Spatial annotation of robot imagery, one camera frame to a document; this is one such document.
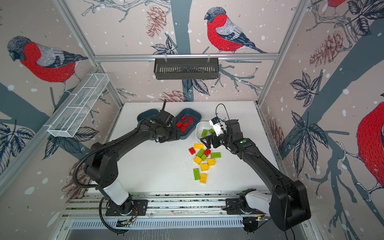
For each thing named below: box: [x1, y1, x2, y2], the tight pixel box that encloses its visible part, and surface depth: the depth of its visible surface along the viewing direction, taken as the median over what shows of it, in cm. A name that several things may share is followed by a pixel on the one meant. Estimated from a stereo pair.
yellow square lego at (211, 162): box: [207, 158, 216, 166], surface depth 90 cm
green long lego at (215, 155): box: [210, 152, 222, 159], surface depth 93 cm
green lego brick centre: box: [196, 149, 205, 158], surface depth 95 cm
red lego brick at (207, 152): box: [204, 148, 211, 158], surface depth 94 cm
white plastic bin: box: [195, 121, 214, 141], surface depth 103 cm
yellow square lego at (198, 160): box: [194, 156, 203, 165], surface depth 90 cm
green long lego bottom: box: [193, 168, 201, 181], surface depth 87 cm
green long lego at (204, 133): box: [201, 129, 209, 138], surface depth 103 cm
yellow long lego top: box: [193, 143, 204, 149], surface depth 97 cm
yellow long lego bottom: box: [200, 173, 208, 184], surface depth 84 cm
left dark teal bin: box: [136, 108, 161, 122], surface depth 112 cm
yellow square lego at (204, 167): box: [200, 163, 209, 172], surface depth 87 cm
